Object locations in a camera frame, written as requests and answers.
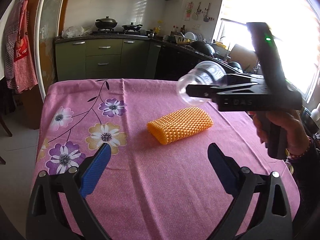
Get clear plastic bottle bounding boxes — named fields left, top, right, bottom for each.
left=176, top=61, right=227, bottom=106

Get orange foam fruit net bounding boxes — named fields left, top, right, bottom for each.
left=147, top=107, right=213, bottom=145

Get green lower kitchen cabinets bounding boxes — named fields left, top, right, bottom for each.
left=54, top=36, right=241, bottom=82

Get person's right hand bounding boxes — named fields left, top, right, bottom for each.
left=265, top=110, right=316, bottom=159

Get wooden cutting board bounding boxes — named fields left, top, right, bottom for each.
left=229, top=44, right=258, bottom=73

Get large black wok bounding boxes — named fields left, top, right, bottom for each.
left=190, top=41, right=215, bottom=58

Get small black lidded pan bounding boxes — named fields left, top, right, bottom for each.
left=121, top=22, right=143, bottom=33

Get pink floral tablecloth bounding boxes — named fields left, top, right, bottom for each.
left=35, top=79, right=300, bottom=239

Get dark wooden chair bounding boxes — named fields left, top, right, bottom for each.
left=0, top=114, right=13, bottom=165

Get black wok with lid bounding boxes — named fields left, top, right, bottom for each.
left=95, top=16, right=118, bottom=30

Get clear plastic bag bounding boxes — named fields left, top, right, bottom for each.
left=61, top=26, right=92, bottom=38

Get red checkered apron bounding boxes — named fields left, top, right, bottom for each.
left=4, top=0, right=38, bottom=93

